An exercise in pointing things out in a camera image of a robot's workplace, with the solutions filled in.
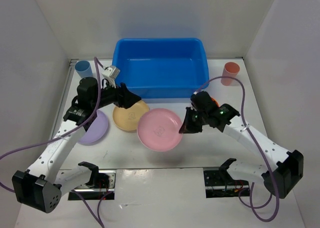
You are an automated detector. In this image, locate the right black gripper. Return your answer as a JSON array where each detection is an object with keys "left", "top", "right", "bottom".
[{"left": 179, "top": 106, "right": 208, "bottom": 133}]

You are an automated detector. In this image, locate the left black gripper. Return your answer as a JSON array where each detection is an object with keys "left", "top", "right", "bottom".
[{"left": 91, "top": 77, "right": 141, "bottom": 109}]

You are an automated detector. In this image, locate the yellow plastic plate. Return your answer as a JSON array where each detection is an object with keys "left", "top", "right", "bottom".
[{"left": 112, "top": 100, "right": 150, "bottom": 132}]

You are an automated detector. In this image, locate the pink plastic plate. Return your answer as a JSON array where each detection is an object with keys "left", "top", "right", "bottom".
[{"left": 137, "top": 108, "right": 183, "bottom": 152}]

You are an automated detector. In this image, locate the purple plastic plate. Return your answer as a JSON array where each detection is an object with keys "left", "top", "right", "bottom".
[{"left": 78, "top": 110, "right": 109, "bottom": 146}]

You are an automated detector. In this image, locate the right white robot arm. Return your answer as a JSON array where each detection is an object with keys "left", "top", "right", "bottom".
[{"left": 179, "top": 91, "right": 304, "bottom": 199}]

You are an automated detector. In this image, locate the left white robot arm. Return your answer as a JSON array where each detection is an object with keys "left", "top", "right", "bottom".
[{"left": 12, "top": 77, "right": 141, "bottom": 213}]

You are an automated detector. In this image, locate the blue plastic bin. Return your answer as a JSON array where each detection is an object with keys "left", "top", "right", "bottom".
[{"left": 112, "top": 38, "right": 209, "bottom": 99}]

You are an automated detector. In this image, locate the orange plastic plate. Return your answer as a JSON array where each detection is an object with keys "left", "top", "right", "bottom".
[{"left": 211, "top": 97, "right": 220, "bottom": 108}]

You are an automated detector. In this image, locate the blue plastic cup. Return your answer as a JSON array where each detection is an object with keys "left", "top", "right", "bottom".
[{"left": 74, "top": 60, "right": 93, "bottom": 78}]

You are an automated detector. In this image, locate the pink plastic cup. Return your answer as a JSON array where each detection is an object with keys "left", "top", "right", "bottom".
[{"left": 221, "top": 62, "right": 240, "bottom": 86}]

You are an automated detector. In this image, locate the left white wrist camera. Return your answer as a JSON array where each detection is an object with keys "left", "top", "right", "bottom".
[{"left": 102, "top": 65, "right": 120, "bottom": 81}]

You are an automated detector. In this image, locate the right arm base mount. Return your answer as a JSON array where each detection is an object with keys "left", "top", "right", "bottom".
[{"left": 203, "top": 169, "right": 250, "bottom": 198}]

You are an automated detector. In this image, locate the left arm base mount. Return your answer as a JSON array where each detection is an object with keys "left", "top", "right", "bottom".
[{"left": 74, "top": 169, "right": 117, "bottom": 200}]

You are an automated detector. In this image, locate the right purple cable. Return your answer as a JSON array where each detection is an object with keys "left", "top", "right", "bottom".
[{"left": 193, "top": 75, "right": 280, "bottom": 222}]

